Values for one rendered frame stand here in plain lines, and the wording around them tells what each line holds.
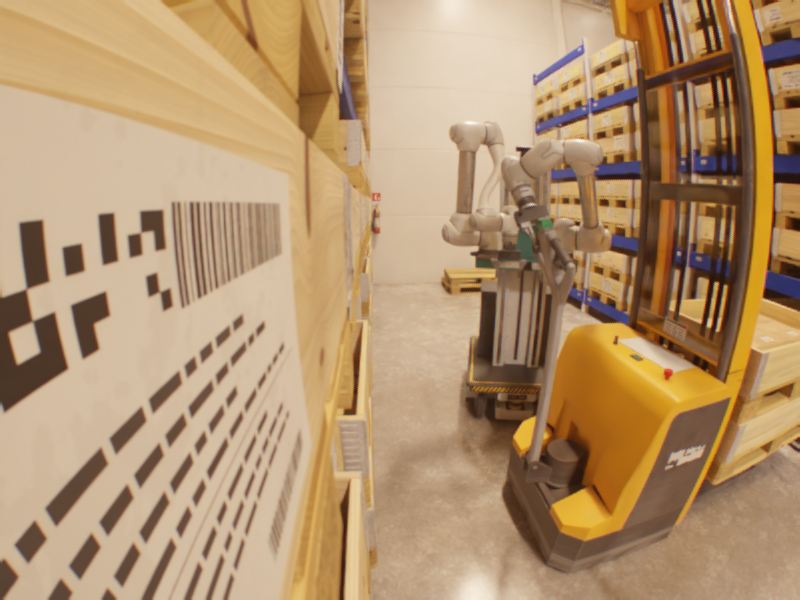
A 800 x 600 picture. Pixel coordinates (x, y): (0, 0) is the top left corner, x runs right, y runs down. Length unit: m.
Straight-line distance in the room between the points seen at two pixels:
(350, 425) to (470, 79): 6.85
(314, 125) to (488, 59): 7.17
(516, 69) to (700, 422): 7.01
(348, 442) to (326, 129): 0.75
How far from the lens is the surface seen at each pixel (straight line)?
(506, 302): 2.60
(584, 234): 2.30
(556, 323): 1.41
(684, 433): 1.53
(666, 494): 1.75
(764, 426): 2.16
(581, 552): 1.70
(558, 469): 1.73
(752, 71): 1.71
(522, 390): 2.50
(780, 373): 2.04
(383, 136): 6.81
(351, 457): 1.01
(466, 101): 7.18
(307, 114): 0.49
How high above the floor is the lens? 1.47
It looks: 15 degrees down
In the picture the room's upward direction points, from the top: 1 degrees counter-clockwise
